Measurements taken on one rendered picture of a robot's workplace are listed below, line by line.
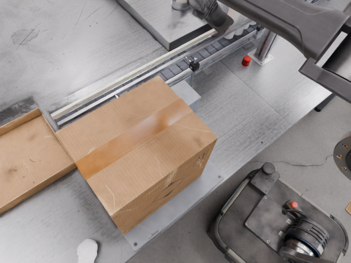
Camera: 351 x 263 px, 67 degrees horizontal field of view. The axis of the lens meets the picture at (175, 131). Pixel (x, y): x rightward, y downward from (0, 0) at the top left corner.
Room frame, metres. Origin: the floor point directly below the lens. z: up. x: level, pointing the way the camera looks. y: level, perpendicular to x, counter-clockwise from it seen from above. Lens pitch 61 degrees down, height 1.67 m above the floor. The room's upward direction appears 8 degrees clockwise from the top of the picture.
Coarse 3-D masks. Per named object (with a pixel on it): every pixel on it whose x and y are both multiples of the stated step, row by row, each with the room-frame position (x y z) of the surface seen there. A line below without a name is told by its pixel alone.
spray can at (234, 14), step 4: (228, 12) 0.95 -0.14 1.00; (232, 12) 0.93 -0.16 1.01; (236, 12) 0.93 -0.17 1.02; (232, 16) 0.93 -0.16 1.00; (236, 16) 0.93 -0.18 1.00; (236, 20) 0.94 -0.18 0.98; (232, 24) 0.93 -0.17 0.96; (236, 24) 0.94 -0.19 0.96; (228, 28) 0.93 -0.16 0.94; (232, 32) 0.94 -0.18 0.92; (228, 36) 0.93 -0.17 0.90; (232, 36) 0.94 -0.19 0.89
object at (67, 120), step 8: (240, 24) 0.94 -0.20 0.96; (208, 40) 0.82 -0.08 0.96; (216, 40) 0.83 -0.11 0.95; (200, 48) 0.77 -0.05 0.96; (184, 56) 0.72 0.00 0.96; (168, 64) 0.67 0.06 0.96; (152, 72) 0.62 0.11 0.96; (136, 80) 0.58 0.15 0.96; (144, 80) 0.59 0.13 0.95; (120, 88) 0.53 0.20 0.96; (128, 88) 0.54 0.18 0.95; (112, 96) 0.50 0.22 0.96; (96, 104) 0.46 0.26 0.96; (80, 112) 0.42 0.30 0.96; (64, 120) 0.39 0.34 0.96; (72, 120) 0.40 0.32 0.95
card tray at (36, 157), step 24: (24, 120) 0.43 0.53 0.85; (0, 144) 0.33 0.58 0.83; (24, 144) 0.34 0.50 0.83; (48, 144) 0.35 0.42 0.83; (0, 168) 0.25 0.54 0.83; (24, 168) 0.26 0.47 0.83; (48, 168) 0.27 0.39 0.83; (72, 168) 0.28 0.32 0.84; (0, 192) 0.17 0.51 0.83; (24, 192) 0.18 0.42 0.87
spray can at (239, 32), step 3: (240, 15) 0.97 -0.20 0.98; (240, 18) 0.96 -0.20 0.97; (243, 18) 0.96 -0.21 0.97; (246, 18) 0.97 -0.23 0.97; (240, 21) 0.96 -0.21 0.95; (237, 24) 0.97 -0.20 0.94; (243, 27) 0.97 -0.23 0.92; (237, 30) 0.96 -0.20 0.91; (240, 30) 0.96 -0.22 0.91; (234, 33) 0.97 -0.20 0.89; (237, 33) 0.96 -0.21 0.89; (240, 33) 0.97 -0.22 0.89
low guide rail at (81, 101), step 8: (208, 32) 0.92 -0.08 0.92; (192, 40) 0.86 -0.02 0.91; (200, 40) 0.88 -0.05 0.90; (176, 48) 0.80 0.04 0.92; (184, 48) 0.82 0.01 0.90; (160, 56) 0.75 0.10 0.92; (168, 56) 0.76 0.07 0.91; (152, 64) 0.71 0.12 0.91; (136, 72) 0.65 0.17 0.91; (120, 80) 0.60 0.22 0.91; (104, 88) 0.56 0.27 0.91; (88, 96) 0.52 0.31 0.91; (96, 96) 0.53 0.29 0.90; (72, 104) 0.48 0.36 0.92; (80, 104) 0.49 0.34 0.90; (56, 112) 0.44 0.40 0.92; (64, 112) 0.45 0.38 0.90
